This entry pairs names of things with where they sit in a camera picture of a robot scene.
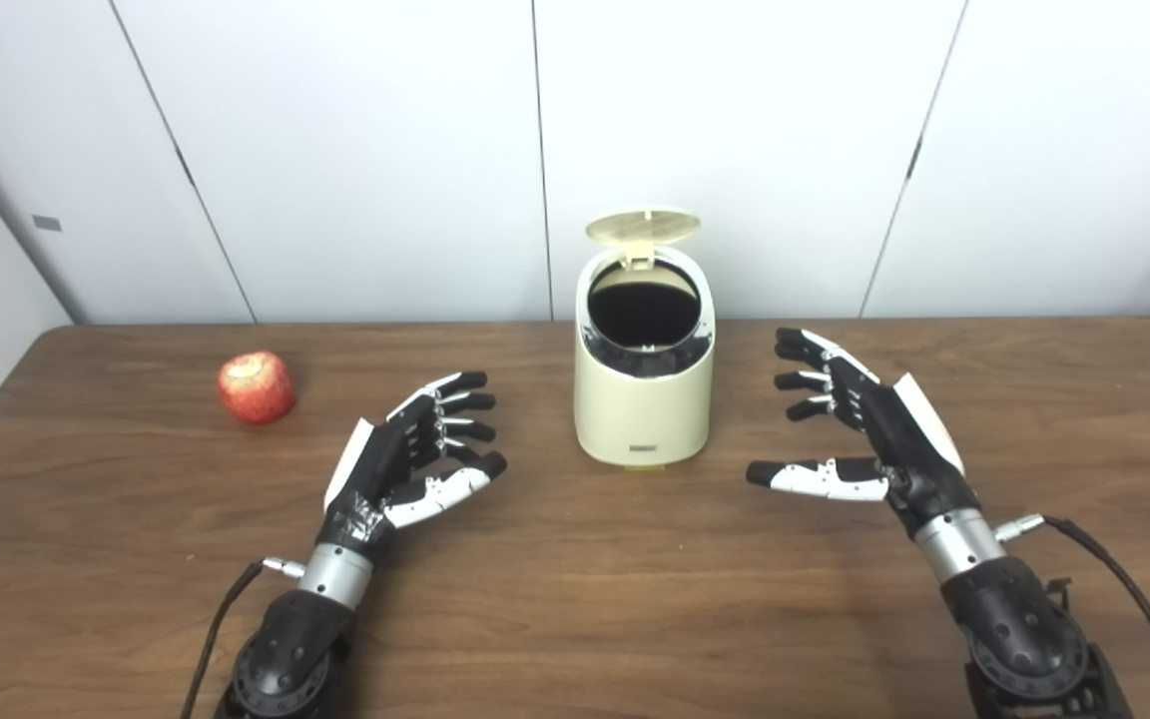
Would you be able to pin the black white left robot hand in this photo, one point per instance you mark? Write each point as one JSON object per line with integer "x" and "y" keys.
{"x": 370, "y": 474}

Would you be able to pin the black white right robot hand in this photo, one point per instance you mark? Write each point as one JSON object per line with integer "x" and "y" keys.
{"x": 909, "y": 449}

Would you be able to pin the red apple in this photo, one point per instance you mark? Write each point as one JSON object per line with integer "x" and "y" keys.
{"x": 256, "y": 387}

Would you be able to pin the cream round bin lid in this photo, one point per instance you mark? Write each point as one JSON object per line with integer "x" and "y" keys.
{"x": 643, "y": 227}

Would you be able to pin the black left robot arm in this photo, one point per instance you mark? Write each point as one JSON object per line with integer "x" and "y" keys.
{"x": 290, "y": 649}

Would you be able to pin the cream-colored bin body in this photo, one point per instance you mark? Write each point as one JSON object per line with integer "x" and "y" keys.
{"x": 640, "y": 414}

